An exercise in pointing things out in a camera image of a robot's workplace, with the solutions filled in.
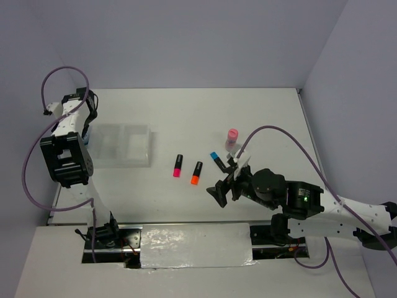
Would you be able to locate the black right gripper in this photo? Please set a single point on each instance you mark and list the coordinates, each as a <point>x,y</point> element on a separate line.
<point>218,191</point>

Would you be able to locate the silver tape sheet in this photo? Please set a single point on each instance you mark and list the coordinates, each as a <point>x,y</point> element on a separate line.
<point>217,245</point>

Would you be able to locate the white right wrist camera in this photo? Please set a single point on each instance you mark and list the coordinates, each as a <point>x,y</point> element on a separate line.
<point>237,160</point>

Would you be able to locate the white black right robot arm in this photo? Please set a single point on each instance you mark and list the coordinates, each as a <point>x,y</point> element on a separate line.
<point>307,210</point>

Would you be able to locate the blue slime jar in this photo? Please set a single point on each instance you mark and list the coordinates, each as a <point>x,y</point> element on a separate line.
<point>86,136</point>

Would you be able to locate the pink highlighter marker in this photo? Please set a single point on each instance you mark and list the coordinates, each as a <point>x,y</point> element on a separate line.
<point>178,166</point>

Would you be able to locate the clear plastic compartment tray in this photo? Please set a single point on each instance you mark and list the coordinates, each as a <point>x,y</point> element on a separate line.
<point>120,146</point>

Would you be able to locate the pink glue stick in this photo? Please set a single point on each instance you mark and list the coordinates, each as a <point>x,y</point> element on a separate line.
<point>231,139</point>

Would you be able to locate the blue highlighter marker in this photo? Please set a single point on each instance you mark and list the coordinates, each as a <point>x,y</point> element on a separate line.
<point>219,162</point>

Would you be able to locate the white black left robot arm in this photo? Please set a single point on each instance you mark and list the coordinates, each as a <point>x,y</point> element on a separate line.
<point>70,164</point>

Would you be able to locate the black metal base rail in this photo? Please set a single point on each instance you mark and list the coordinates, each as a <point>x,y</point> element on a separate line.
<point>127,249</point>

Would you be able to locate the orange highlighter marker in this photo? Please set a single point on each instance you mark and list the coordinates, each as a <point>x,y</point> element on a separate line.
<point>196,174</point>

